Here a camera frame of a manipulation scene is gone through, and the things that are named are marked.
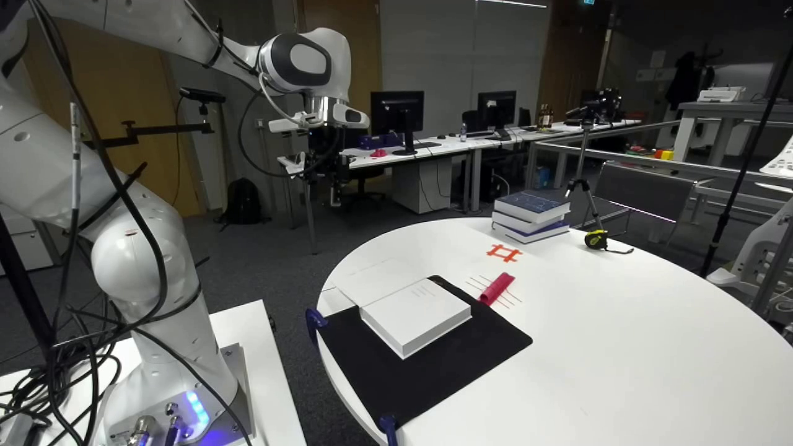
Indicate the black table mat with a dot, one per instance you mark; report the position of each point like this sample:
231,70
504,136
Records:
447,373

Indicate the white robot stand top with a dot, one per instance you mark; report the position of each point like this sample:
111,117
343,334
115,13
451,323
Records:
256,373

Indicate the yellow black tape measure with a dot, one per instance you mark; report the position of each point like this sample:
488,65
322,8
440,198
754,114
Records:
596,237

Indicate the white lab desk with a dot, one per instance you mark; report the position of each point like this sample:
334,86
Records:
733,112

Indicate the white hardcover book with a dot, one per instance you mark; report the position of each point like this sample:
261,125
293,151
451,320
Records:
412,317

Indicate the blue table clamp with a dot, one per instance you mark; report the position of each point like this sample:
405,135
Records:
386,428
316,320

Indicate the white box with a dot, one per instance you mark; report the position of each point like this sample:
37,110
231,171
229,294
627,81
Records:
721,93

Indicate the thin blue white book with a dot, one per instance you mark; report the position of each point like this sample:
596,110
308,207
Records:
526,233

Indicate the black equipment pile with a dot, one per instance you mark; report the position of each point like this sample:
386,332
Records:
596,104

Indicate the red rectangular block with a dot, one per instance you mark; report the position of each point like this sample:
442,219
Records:
495,288

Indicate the black backpack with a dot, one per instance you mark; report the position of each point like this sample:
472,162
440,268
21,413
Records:
244,200

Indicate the black stand pole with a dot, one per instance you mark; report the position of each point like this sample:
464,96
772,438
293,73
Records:
747,162

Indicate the grey panel board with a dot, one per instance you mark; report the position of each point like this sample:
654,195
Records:
644,192

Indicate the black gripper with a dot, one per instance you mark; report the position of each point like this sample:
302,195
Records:
322,142

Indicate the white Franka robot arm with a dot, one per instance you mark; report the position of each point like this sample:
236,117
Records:
139,249

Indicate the black computer monitor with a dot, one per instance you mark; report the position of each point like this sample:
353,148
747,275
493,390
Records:
396,112
495,106

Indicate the dark blue book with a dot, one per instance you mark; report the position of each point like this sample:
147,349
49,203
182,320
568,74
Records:
534,200

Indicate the yellow toy block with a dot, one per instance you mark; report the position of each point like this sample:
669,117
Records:
666,153

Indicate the black camera tripod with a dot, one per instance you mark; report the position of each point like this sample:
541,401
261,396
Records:
581,178

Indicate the grey metal frame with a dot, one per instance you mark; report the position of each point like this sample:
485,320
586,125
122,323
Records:
659,157

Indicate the dark hanging coat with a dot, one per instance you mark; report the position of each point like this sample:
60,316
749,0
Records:
684,78

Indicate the white office desk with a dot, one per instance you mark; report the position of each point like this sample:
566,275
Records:
430,157

